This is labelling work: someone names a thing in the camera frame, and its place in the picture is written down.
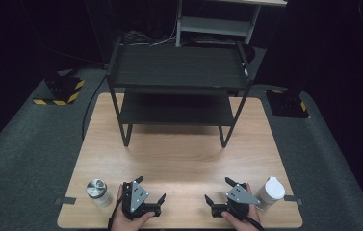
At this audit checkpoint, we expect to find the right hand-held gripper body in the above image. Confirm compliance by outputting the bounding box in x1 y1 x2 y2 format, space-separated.
211 182 262 221

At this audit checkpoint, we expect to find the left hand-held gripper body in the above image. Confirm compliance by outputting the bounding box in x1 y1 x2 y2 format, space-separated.
121 180 163 221

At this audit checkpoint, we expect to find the white bottle with white lid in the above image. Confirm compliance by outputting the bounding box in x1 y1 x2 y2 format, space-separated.
254 176 286 211

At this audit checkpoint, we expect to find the glass jar with metal lid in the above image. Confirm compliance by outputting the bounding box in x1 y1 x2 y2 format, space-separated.
86 178 114 209

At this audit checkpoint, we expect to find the black two-tier shelf rack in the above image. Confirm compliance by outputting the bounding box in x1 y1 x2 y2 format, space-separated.
105 35 255 148

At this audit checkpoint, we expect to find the person's right hand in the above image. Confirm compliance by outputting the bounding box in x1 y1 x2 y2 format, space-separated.
220 183 262 231

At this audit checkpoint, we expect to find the person's left hand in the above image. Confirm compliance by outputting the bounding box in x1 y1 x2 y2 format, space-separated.
111 184 156 231

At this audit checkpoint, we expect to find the grey tape strip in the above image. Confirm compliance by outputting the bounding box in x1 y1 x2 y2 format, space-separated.
54 196 77 207
283 194 304 206

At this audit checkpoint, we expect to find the black stand base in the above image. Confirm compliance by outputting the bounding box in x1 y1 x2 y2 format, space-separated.
265 90 311 119

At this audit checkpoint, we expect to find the yellow-black striped stand base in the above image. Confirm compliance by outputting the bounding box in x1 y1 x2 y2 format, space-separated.
33 71 86 107

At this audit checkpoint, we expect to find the grey metal stand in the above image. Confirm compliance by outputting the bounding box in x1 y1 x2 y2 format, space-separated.
174 0 289 48

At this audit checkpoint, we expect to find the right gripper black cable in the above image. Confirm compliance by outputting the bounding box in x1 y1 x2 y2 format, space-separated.
246 216 266 231

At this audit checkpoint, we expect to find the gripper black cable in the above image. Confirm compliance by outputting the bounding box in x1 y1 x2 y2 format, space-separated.
246 216 266 231
107 192 126 231

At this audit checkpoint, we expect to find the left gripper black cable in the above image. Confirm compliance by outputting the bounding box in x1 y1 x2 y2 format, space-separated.
107 192 126 231

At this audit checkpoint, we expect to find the black floor cable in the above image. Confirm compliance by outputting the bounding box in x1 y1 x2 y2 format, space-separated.
81 75 108 141

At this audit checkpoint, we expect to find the white cable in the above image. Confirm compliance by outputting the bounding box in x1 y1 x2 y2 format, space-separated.
151 18 178 47

